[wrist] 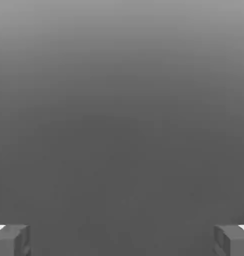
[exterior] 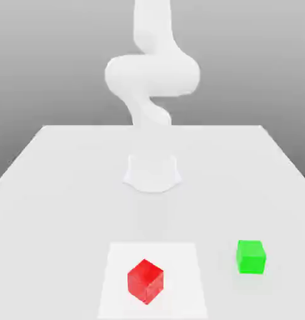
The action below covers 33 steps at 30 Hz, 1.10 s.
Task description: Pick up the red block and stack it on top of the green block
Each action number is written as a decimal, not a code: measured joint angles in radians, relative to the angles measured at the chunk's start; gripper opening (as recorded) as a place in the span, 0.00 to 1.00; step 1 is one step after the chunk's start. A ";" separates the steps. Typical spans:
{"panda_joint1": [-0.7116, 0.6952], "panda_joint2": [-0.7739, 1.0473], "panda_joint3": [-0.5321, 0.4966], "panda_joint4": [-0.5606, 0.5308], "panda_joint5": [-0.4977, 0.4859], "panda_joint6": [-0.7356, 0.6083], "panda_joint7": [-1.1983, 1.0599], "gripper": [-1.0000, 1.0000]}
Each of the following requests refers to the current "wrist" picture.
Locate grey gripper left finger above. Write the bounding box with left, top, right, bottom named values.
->
left=0, top=224, right=32, bottom=256

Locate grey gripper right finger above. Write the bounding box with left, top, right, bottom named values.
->
left=213, top=224, right=244, bottom=256

